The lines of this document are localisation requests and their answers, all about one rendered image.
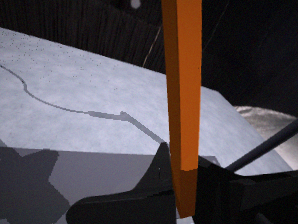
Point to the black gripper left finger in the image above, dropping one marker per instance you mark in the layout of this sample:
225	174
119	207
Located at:
151	201

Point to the grey wire loop stand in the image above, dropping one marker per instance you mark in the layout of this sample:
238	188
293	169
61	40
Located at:
38	186

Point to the orange handle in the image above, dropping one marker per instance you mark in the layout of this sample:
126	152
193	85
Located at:
182	22

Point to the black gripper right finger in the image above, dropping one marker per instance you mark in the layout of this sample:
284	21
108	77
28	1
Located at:
224	197

